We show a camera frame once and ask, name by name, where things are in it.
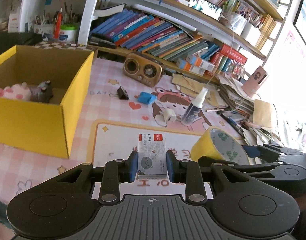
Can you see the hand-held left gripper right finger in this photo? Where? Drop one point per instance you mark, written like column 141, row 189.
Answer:
column 171, row 166

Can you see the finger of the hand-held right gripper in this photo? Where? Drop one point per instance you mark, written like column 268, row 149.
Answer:
column 280, row 172
column 251, row 151

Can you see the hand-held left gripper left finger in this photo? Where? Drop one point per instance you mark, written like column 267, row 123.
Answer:
column 133, row 166

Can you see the white staple box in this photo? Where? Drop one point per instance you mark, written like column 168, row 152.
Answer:
column 151, row 155

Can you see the yellow tape roll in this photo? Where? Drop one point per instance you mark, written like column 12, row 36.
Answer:
column 205, row 145

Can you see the dark spray bottle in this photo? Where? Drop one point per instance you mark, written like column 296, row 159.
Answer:
column 191, row 112

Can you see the blue plastic packet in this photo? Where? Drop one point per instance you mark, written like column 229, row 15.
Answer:
column 146, row 98

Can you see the black binder clip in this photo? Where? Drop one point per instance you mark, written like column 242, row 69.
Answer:
column 123, row 93

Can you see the yellow cardboard box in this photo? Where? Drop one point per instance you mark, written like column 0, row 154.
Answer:
column 30, row 125

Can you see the grey plush toy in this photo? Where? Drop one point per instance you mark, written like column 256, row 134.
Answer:
column 42, row 92

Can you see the pink plush toy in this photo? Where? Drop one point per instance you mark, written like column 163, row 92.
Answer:
column 15, row 92

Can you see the black pen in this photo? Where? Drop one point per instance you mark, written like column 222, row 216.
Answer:
column 230, row 121

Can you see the brown paper envelope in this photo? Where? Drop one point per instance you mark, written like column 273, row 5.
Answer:
column 263, row 113

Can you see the white charger plug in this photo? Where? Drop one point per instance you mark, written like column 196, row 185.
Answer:
column 169, row 116

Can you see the pink printed desk mat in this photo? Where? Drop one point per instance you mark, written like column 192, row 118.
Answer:
column 105, row 120

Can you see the white and pink pen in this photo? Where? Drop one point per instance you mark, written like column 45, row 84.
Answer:
column 215, row 110

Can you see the pile of papers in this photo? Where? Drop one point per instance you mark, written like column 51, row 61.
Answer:
column 235, row 92

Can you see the pink desk device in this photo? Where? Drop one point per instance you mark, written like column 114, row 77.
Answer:
column 255, row 80

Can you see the flat kraft envelopes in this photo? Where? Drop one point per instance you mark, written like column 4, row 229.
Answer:
column 193, row 87

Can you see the brown retro radio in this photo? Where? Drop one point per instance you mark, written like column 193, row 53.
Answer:
column 143, row 70

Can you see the thick red dictionary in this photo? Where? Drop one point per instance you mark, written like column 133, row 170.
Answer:
column 233, row 53

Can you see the orange and white carton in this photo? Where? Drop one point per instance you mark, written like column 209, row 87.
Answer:
column 190, row 67
column 200, row 62

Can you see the row of yellow notebooks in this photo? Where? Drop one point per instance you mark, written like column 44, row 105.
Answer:
column 265, row 32

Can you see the white pen organizer box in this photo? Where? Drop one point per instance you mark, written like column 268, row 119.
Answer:
column 250, row 31

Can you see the black stapler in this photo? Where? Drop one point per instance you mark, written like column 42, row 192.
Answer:
column 101, row 42

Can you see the row of colourful books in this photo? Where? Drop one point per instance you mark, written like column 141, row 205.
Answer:
column 155, row 32

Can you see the wooden chess box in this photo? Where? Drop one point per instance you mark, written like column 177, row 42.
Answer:
column 57, row 45

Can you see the white tub with green lid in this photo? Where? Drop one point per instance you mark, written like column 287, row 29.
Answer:
column 69, row 33

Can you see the smartphone with lit screen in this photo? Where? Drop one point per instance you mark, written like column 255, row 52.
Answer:
column 205, row 7

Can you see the white bookshelf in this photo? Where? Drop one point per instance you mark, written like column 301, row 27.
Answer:
column 89, row 10

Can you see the cup of pens and brushes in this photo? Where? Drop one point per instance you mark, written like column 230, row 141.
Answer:
column 44, row 22

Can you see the white side shelf unit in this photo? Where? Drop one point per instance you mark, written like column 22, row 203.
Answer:
column 24, row 7

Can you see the wall poster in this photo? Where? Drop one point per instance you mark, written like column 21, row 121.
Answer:
column 294, row 45

